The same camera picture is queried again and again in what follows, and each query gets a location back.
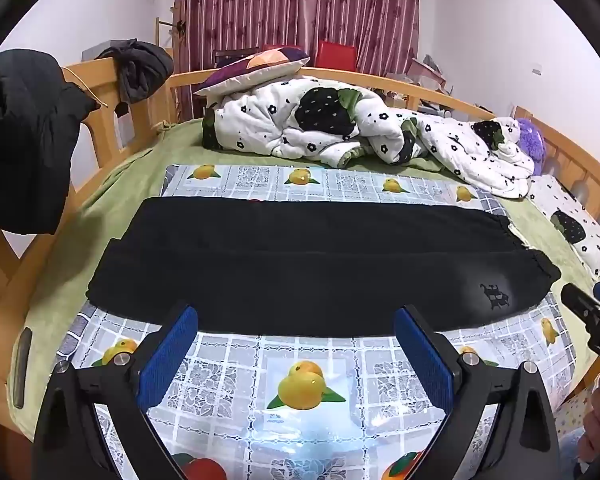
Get purple patterned pillow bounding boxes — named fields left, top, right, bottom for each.
left=194, top=46, right=312, bottom=97

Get wooden bed frame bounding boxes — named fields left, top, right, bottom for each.
left=0, top=55, right=600, bottom=466

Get purple plush toy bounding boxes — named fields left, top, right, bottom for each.
left=514, top=118, right=547, bottom=177

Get white floral pillow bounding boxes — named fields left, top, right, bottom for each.
left=526, top=175, right=600, bottom=277

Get white floral quilt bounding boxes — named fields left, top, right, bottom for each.
left=201, top=76, right=536, bottom=199

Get red striped floral curtain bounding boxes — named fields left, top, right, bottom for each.
left=172, top=0, right=422, bottom=77

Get wooden coat rack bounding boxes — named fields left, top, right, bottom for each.
left=155, top=2, right=187, bottom=51

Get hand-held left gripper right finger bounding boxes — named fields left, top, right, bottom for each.
left=393, top=305, right=561, bottom=480

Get black puffer jacket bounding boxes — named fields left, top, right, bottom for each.
left=0, top=48, right=97, bottom=235

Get fruit printed plastic tablecloth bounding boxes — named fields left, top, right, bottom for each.
left=55, top=162, right=581, bottom=480

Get red chair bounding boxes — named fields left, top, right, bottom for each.
left=315, top=40, right=357, bottom=72

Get dark grey jacket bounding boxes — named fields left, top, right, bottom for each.
left=96, top=38, right=175, bottom=106

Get black pants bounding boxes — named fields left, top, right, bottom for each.
left=86, top=196, right=562, bottom=337

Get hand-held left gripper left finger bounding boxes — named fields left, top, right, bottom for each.
left=32, top=302, right=199, bottom=480

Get pile of cardboard boxes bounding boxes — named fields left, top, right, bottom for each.
left=405, top=54, right=496, bottom=116

